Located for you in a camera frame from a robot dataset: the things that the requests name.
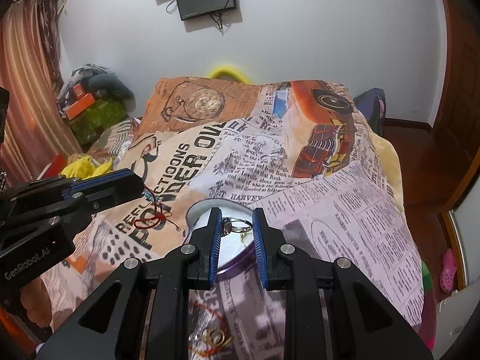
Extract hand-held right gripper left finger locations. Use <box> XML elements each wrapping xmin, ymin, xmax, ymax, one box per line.
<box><xmin>35</xmin><ymin>207</ymin><xmax>223</xmax><ymax>360</ymax></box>

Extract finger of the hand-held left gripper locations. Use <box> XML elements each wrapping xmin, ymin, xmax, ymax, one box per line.
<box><xmin>0</xmin><ymin>178</ymin><xmax>146</xmax><ymax>256</ymax></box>
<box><xmin>7</xmin><ymin>168</ymin><xmax>140</xmax><ymax>203</ymax></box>

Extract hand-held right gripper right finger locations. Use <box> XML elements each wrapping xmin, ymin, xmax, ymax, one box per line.
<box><xmin>251</xmin><ymin>206</ymin><xmax>434</xmax><ymax>360</ymax></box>

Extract round white tin purple rim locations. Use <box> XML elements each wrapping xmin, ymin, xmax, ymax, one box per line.
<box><xmin>185</xmin><ymin>199</ymin><xmax>264</xmax><ymax>275</ymax></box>

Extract silver ring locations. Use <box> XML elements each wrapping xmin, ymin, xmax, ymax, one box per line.
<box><xmin>223</xmin><ymin>216</ymin><xmax>254</xmax><ymax>237</ymax></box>

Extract red string bracelet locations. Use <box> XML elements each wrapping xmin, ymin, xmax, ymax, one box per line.
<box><xmin>133</xmin><ymin>184</ymin><xmax>178</xmax><ymax>232</ymax></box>

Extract yellow cloth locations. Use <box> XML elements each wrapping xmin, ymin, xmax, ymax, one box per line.
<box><xmin>60</xmin><ymin>154</ymin><xmax>116</xmax><ymax>180</ymax></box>

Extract red flat object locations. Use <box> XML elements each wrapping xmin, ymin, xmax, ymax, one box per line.
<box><xmin>37</xmin><ymin>153</ymin><xmax>67</xmax><ymax>181</ymax></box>

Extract green patterned box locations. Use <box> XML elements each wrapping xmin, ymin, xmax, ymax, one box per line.
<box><xmin>68</xmin><ymin>97</ymin><xmax>128</xmax><ymax>146</ymax></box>

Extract orange box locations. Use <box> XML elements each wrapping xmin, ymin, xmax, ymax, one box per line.
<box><xmin>62</xmin><ymin>93</ymin><xmax>96</xmax><ymax>121</ymax></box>

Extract newspaper printed blanket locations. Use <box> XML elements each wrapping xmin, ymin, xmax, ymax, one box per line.
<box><xmin>39</xmin><ymin>77</ymin><xmax>426</xmax><ymax>360</ymax></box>

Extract brown striped curtain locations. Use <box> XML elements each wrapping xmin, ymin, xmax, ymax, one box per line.
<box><xmin>0</xmin><ymin>0</ymin><xmax>85</xmax><ymax>158</ymax></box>

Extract dark blue cloth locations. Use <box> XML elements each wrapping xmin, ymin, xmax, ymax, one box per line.
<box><xmin>352</xmin><ymin>88</ymin><xmax>388</xmax><ymax>137</ymax></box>

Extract pink clog shoe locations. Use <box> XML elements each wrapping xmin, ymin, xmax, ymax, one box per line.
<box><xmin>439</xmin><ymin>248</ymin><xmax>459</xmax><ymax>294</ymax></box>

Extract white cabinet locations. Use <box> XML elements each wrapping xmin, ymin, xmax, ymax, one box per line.
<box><xmin>431</xmin><ymin>195</ymin><xmax>480</xmax><ymax>349</ymax></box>

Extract brown wooden door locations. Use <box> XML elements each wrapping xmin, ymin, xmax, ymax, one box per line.
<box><xmin>431</xmin><ymin>0</ymin><xmax>480</xmax><ymax>166</ymax></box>

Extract thin red cord bracelet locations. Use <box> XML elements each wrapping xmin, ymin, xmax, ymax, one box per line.
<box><xmin>188</xmin><ymin>299</ymin><xmax>226</xmax><ymax>346</ymax></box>

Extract gold ring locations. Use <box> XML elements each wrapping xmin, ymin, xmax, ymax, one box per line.
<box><xmin>202</xmin><ymin>326</ymin><xmax>234</xmax><ymax>346</ymax></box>

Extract black hanging cables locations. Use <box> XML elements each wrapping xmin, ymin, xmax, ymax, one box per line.
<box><xmin>209</xmin><ymin>9</ymin><xmax>232</xmax><ymax>34</ymax></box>

